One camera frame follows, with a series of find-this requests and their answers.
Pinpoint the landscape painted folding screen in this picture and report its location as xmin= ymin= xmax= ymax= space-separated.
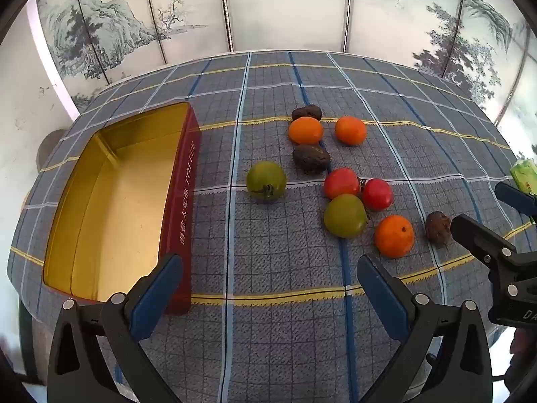
xmin=27 ymin=0 xmax=537 ymax=164

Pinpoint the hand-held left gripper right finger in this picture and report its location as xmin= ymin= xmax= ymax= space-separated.
xmin=356 ymin=254 xmax=492 ymax=403

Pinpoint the red tomato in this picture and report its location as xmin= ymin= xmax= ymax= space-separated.
xmin=361 ymin=178 xmax=394 ymax=211
xmin=323 ymin=168 xmax=361 ymax=200

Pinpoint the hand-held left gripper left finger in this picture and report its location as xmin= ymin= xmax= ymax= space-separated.
xmin=47 ymin=253 xmax=185 ymax=403

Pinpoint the brown round stool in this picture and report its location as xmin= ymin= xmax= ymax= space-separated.
xmin=36 ymin=129 xmax=70 ymax=173

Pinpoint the green packet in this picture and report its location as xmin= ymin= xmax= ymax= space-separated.
xmin=509 ymin=160 xmax=537 ymax=196

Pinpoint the dark brown wrinkled fruit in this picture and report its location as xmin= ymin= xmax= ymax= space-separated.
xmin=292 ymin=144 xmax=331 ymax=174
xmin=425 ymin=212 xmax=453 ymax=245
xmin=291 ymin=105 xmax=323 ymax=121

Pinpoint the red and gold tin box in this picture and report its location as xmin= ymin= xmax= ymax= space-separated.
xmin=42 ymin=102 xmax=201 ymax=316

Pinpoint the grey plaid tablecloth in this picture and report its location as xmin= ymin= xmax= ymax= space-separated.
xmin=6 ymin=50 xmax=537 ymax=403

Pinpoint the green tomato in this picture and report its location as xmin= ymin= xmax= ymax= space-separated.
xmin=246 ymin=161 xmax=288 ymax=201
xmin=323 ymin=194 xmax=368 ymax=238

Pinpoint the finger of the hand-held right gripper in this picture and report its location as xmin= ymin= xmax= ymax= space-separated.
xmin=450 ymin=213 xmax=518 ymax=270
xmin=494 ymin=181 xmax=537 ymax=220

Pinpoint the orange mandarin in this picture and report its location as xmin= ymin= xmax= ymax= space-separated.
xmin=288 ymin=117 xmax=325 ymax=145
xmin=374 ymin=215 xmax=415 ymax=259
xmin=335 ymin=116 xmax=368 ymax=146

